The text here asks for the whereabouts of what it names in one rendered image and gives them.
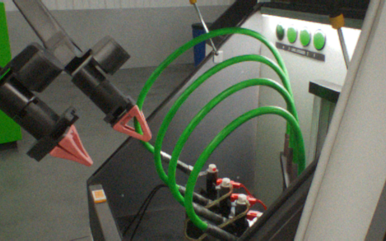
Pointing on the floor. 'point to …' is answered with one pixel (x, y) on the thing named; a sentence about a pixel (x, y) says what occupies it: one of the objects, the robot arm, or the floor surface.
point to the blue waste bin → (199, 52)
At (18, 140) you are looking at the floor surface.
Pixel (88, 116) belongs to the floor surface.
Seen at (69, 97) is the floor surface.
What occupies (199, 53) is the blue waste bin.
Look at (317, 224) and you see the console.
